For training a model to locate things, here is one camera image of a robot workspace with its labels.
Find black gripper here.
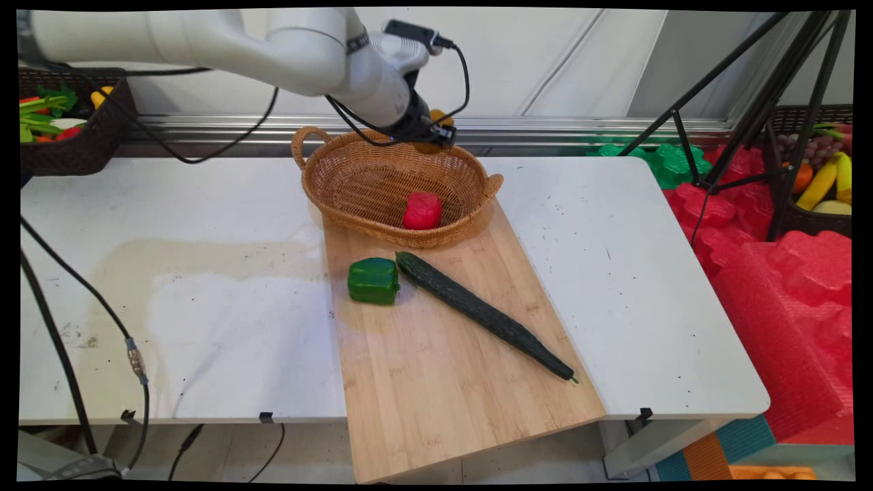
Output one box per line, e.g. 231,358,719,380
390,68,458,148

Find orange toy bell pepper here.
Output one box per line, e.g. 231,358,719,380
413,109,455,155

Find red toy bell pepper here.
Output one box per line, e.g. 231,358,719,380
402,192,443,230

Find woven wicker basket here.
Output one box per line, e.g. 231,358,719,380
292,126,504,250

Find green toy bell pepper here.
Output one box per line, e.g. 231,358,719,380
347,257,402,306

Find dark green toy cucumber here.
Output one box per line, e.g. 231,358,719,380
396,251,579,385

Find green foam sheet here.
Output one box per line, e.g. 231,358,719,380
585,142,713,190

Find bamboo cutting board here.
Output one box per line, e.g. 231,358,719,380
323,198,608,483

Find black tripod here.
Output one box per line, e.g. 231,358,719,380
617,10,853,243

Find dark woven vegetable basket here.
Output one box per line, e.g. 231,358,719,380
19,67,137,177

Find purple toy grapes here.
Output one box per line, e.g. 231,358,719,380
778,134,846,171

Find long yellow toy banana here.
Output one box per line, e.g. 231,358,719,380
795,157,840,211

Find white table leg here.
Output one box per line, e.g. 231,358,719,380
600,416,730,479

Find dark woven fruit basket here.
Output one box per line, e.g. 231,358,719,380
767,104,853,239

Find red foam sheets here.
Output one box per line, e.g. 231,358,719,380
663,143,855,445

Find green toy leafy vegetable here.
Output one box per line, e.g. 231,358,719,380
20,83,79,141

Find short yellow toy banana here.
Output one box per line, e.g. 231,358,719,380
835,151,853,204

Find teal orange foam mat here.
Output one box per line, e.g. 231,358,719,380
655,413,778,481

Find orange foam tray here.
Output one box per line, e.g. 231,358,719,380
728,465,818,481

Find grey controller box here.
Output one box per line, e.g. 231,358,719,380
44,453,130,481

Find aluminium window rail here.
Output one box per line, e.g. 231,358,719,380
133,115,734,147

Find black white wrist camera box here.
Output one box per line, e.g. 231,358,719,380
383,19,456,54

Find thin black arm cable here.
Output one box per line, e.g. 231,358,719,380
41,41,471,165

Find thin black floor cable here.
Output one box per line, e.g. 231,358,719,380
247,423,286,483

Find black cable with metal connector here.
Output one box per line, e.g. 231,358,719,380
19,217,151,473

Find black floor cable with plug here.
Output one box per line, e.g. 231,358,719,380
168,424,204,481

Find thick black cable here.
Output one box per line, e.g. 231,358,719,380
19,249,100,456

